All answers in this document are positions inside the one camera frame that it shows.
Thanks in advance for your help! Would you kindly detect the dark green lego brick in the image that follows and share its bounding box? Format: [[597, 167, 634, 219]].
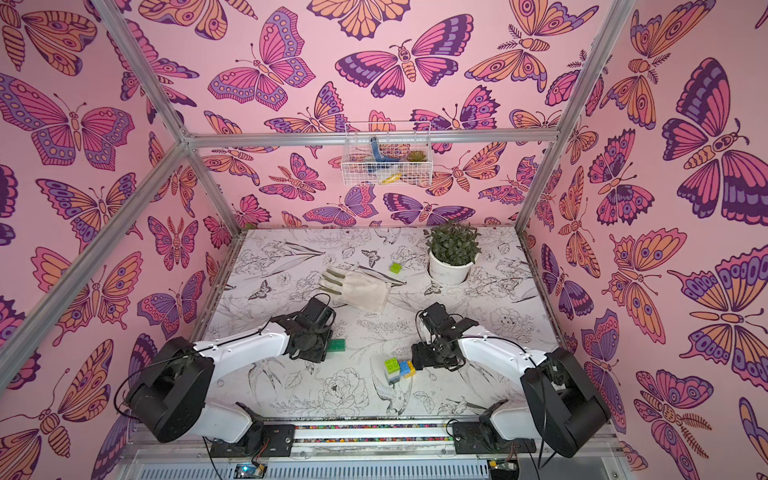
[[327, 338, 346, 353]]

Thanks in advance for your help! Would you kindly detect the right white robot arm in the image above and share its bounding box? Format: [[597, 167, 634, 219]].
[[412, 303, 612, 458]]

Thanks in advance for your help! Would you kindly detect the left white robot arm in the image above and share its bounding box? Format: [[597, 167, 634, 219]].
[[123, 297, 336, 453]]

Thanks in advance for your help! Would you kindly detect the beige work glove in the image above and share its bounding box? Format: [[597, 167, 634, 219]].
[[319, 268, 390, 314]]

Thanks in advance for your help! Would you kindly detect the potted green plant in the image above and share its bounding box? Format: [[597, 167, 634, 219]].
[[426, 222, 481, 286]]

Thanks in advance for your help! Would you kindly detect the green circuit board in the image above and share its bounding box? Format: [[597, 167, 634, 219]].
[[233, 463, 266, 480]]

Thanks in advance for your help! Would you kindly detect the yellow item in basket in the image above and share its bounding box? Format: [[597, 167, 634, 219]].
[[379, 174, 401, 185]]

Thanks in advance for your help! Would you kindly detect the blue toy in basket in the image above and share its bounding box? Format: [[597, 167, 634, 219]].
[[367, 137, 399, 173]]

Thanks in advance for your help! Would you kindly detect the small green plant in basket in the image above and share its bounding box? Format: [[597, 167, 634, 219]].
[[406, 150, 427, 162]]

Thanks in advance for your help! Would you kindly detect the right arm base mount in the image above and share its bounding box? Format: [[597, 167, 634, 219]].
[[446, 400, 539, 455]]

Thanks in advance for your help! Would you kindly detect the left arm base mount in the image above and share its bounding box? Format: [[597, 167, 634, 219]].
[[207, 402, 296, 458]]

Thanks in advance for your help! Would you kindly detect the white wire basket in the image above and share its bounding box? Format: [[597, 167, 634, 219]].
[[338, 120, 434, 188]]

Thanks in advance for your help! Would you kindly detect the aluminium frame back bar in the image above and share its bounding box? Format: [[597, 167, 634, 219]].
[[185, 127, 560, 149]]

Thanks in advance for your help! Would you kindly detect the aluminium frame left diagonal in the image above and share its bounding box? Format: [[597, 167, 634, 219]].
[[1, 142, 186, 390]]

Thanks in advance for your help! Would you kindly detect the aluminium frame right post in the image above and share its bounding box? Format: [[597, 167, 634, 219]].
[[508, 0, 635, 234]]

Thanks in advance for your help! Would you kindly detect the aluminium frame post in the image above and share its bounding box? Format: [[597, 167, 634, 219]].
[[508, 0, 635, 234], [93, 0, 241, 236]]

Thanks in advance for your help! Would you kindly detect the aluminium frame left post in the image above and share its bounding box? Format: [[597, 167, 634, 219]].
[[93, 0, 241, 236]]

